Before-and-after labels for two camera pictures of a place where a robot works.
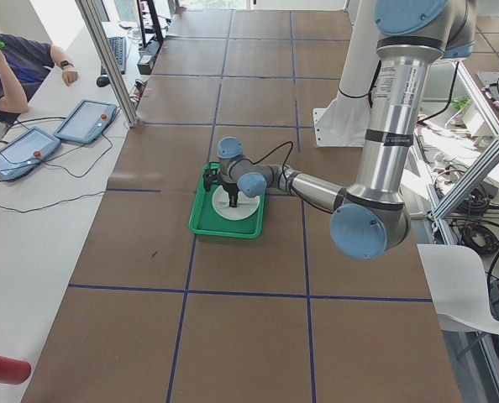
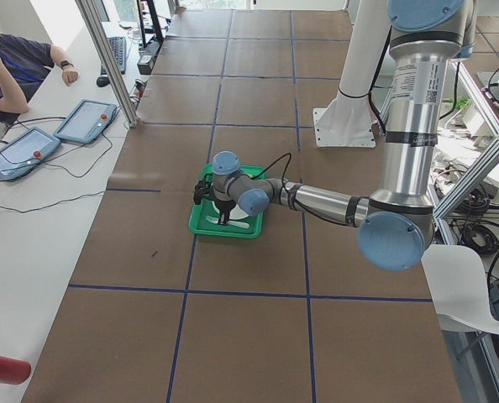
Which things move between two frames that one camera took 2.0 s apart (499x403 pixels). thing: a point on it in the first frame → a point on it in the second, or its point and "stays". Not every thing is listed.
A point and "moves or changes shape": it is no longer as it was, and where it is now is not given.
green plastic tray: (205, 219) stays
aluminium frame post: (106, 54) stays
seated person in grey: (13, 68) stays
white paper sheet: (458, 282) stays
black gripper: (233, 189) → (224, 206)
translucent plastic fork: (245, 203) moves or changes shape
